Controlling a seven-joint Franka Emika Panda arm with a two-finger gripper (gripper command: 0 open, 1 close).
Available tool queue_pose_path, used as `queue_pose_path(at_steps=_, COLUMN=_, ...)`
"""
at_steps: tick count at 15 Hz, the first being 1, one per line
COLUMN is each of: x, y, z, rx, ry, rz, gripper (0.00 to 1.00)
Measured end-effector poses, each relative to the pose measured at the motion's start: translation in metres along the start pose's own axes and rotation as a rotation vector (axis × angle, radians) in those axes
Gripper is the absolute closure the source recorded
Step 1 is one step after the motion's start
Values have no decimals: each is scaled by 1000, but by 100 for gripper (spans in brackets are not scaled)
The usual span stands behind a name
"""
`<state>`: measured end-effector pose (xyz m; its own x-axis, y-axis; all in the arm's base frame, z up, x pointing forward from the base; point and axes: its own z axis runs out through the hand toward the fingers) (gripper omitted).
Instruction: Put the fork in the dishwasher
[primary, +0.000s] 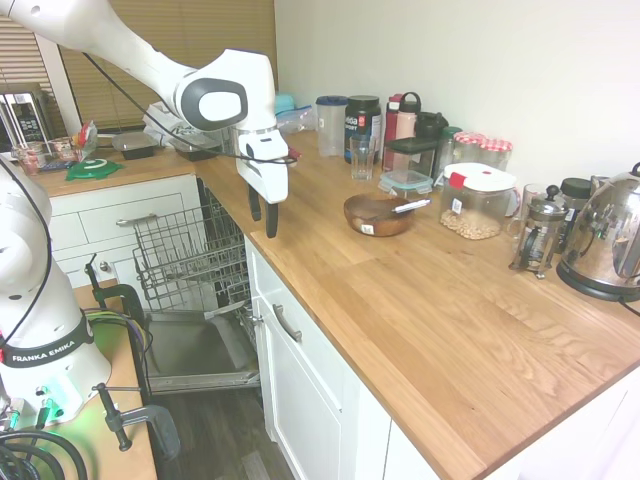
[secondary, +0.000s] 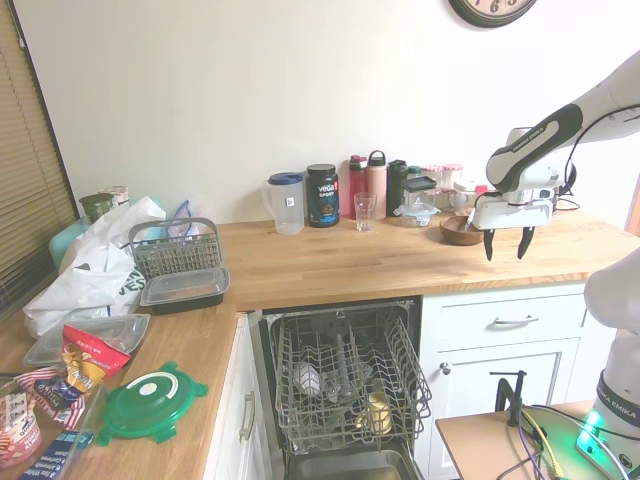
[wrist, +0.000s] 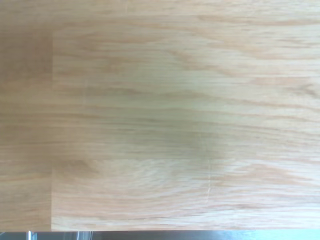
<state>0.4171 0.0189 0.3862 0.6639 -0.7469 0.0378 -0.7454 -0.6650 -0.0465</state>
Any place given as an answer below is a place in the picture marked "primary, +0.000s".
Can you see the grey cutlery basket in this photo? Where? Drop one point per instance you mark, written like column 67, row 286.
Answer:
column 229, row 145

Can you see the small metal door knob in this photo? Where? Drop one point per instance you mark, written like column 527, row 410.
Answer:
column 257, row 320

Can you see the black food container clear lid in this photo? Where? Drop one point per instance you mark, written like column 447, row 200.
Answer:
column 195, row 150
column 135, row 146

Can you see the tall black clamp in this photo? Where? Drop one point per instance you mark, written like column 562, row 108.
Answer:
column 135, row 310

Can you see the jar with black lid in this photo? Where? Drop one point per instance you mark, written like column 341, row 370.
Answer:
column 575, row 192

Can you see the glass French press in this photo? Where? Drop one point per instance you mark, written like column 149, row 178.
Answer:
column 537, row 240

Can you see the white counter cabinet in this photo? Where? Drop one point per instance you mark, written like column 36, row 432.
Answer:
column 310, row 400

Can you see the clear canister white lid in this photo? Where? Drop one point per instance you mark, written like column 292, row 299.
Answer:
column 477, row 200

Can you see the red snack bag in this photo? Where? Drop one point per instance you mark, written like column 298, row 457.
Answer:
column 87, row 137

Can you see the white drawer cabinet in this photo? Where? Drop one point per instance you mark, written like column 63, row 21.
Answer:
column 100, row 210

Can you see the black shaker bottle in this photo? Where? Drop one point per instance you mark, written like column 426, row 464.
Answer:
column 431, row 125

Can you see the clear glass mug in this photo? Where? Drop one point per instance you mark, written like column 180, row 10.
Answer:
column 527, row 197

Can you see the stainless steel electric kettle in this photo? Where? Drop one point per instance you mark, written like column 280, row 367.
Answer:
column 605, row 235

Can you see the low dishwasher rack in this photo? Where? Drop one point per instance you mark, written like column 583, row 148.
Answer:
column 242, row 320

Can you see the white plastic shopping bag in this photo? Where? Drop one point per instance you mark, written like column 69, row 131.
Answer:
column 160, row 125

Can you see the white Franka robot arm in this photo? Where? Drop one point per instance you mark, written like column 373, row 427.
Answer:
column 135, row 50

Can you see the pink bottle black loop cap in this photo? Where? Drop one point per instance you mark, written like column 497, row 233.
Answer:
column 407, row 125

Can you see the red water bottle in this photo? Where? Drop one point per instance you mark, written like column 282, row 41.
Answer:
column 391, row 125

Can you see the jar red gingham lid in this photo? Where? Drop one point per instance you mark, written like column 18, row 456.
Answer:
column 497, row 152
column 470, row 145

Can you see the green plastic lid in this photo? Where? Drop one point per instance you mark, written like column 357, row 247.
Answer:
column 92, row 170

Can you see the clear pitcher blue lid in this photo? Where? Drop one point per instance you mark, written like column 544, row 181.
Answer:
column 330, row 130

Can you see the grey black clamp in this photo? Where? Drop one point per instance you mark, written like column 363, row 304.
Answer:
column 160, row 425

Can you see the glass container blue clip lid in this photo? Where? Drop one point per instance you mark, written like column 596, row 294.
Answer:
column 405, row 181

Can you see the clear zip bag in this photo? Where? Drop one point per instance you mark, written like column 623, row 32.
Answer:
column 297, row 120

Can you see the round metal cabinet knob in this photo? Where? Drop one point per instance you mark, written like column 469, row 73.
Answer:
column 104, row 266

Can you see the brown wooden bowl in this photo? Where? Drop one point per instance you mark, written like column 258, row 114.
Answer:
column 380, row 226

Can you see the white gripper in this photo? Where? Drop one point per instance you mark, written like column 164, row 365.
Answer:
column 265, row 170

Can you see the jar with green lid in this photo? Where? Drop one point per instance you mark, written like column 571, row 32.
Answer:
column 448, row 145

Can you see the pink snack pack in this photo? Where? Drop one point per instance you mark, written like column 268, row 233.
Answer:
column 60, row 149

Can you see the black protein powder tub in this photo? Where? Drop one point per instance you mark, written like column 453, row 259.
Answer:
column 362, row 117

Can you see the narrow brown window blinds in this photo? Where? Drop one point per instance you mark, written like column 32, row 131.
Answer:
column 20, row 55

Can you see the clear drinking glass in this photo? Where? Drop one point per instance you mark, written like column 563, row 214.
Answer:
column 362, row 160

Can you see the wide brown window blinds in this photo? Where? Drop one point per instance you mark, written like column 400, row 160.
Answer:
column 200, row 25

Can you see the steel dishwasher door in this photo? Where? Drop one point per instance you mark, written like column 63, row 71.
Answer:
column 195, row 350

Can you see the silver microwave oven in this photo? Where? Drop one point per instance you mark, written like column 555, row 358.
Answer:
column 25, row 117

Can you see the teal bread box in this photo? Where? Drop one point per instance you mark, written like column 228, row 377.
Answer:
column 285, row 102

